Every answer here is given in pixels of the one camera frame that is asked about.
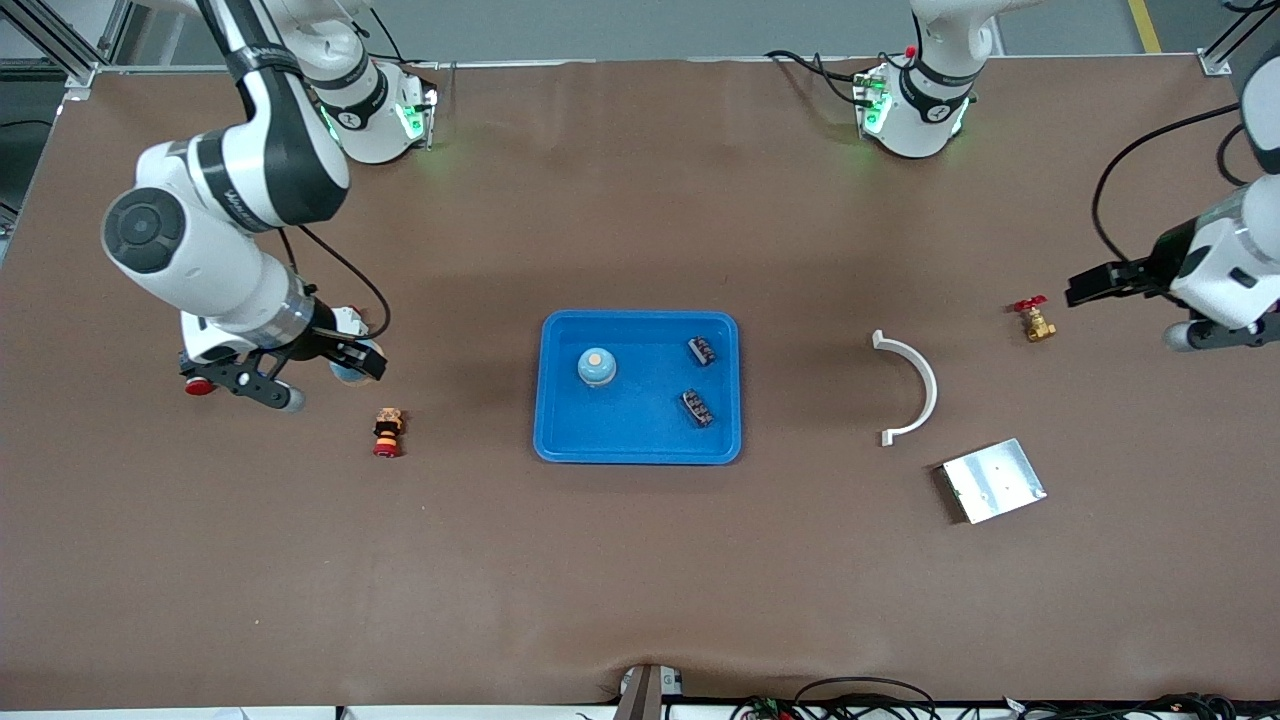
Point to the blue plastic tray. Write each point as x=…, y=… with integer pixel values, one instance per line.
x=640, y=430

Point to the metal table edge bracket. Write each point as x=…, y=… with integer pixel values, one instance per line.
x=640, y=695

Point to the aluminium frame post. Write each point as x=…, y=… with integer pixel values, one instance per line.
x=82, y=78
x=1213, y=62

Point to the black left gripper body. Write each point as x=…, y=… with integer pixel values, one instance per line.
x=1163, y=257

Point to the brown table mat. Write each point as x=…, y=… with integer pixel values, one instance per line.
x=640, y=560

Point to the white curved plastic bracket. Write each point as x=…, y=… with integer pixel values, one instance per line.
x=930, y=385

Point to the red emergency stop orange body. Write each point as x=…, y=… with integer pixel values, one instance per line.
x=388, y=430

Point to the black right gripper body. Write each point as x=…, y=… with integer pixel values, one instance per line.
x=323, y=335

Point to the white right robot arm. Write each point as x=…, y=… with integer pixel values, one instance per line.
x=250, y=170

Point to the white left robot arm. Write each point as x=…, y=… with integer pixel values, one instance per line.
x=915, y=130

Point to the red push button black base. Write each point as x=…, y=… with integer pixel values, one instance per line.
x=198, y=386

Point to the aluminium plate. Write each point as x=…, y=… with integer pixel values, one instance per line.
x=995, y=482

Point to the blue bell with cream button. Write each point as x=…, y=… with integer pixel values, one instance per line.
x=350, y=376
x=597, y=372

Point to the white circuit breaker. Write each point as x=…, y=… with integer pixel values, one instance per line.
x=348, y=320

